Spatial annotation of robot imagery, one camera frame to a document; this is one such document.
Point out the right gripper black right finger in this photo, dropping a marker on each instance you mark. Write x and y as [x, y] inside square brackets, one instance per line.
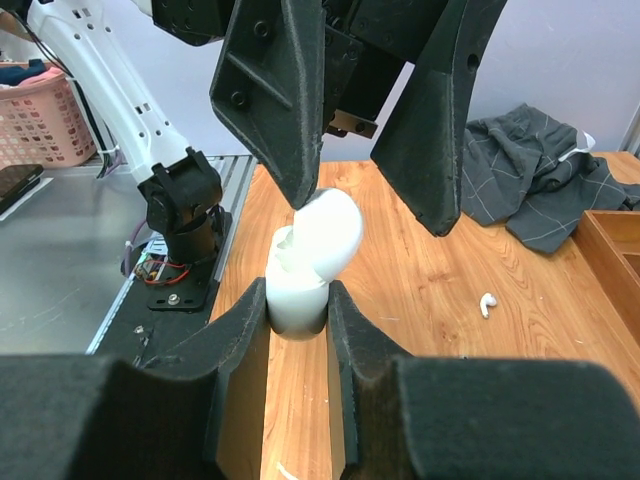
[394, 415]

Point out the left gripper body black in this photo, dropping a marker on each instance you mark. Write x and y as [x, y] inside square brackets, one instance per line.
[367, 44]

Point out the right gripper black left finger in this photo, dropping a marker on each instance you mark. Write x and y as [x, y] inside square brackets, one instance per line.
[195, 411]

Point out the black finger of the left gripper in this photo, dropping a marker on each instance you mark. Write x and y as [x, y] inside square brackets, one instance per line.
[419, 151]
[268, 89]

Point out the white earbud charging case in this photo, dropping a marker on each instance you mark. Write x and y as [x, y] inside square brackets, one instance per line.
[305, 257]

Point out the white earbud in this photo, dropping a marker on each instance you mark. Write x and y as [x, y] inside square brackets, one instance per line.
[487, 301]

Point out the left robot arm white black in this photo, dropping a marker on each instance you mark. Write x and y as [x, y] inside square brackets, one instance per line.
[175, 179]

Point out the grey checked cloth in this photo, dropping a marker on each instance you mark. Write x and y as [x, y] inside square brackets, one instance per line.
[536, 176]

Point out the pink laundry basket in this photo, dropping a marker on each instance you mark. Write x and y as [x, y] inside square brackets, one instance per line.
[42, 123]

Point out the wooden compartment tray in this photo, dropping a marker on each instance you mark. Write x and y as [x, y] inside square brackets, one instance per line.
[607, 281]

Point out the black phone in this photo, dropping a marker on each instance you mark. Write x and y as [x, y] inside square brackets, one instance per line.
[16, 182]

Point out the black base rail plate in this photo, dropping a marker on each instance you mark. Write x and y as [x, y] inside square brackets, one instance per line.
[161, 304]

